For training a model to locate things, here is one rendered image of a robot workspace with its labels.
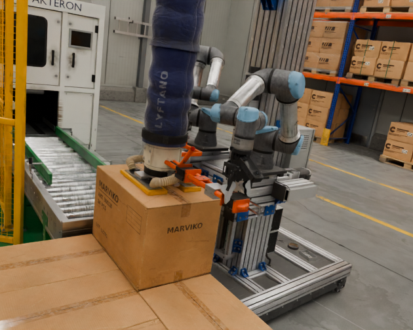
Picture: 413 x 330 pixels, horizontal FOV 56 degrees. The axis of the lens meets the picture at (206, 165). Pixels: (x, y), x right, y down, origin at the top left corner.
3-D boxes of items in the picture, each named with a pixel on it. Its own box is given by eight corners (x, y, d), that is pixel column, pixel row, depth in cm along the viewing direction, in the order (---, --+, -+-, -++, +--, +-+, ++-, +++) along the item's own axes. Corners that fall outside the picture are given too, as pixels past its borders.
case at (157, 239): (92, 233, 219) (96, 165, 209) (155, 223, 243) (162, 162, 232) (138, 291, 173) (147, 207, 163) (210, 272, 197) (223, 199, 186)
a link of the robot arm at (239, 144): (258, 140, 142) (241, 140, 137) (256, 152, 143) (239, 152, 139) (245, 135, 148) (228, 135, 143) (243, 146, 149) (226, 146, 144)
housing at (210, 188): (202, 194, 160) (204, 183, 158) (216, 192, 163) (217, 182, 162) (212, 200, 154) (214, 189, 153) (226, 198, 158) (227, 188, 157)
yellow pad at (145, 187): (119, 172, 203) (120, 163, 201) (137, 171, 208) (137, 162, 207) (148, 196, 176) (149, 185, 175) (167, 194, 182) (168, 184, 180)
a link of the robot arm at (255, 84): (254, 61, 186) (208, 103, 151) (276, 65, 182) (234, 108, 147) (254, 84, 193) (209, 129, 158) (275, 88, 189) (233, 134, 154)
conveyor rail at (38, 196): (-3, 147, 398) (-3, 129, 394) (2, 147, 401) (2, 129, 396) (59, 253, 221) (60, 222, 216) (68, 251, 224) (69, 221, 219)
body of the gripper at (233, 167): (236, 175, 153) (241, 145, 150) (250, 182, 146) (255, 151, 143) (221, 176, 149) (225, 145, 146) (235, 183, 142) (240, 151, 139)
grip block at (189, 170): (173, 177, 176) (174, 164, 174) (191, 175, 182) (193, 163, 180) (182, 183, 169) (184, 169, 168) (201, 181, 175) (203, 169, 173)
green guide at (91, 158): (55, 133, 428) (55, 126, 425) (65, 133, 434) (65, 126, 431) (109, 181, 304) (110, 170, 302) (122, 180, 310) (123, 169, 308)
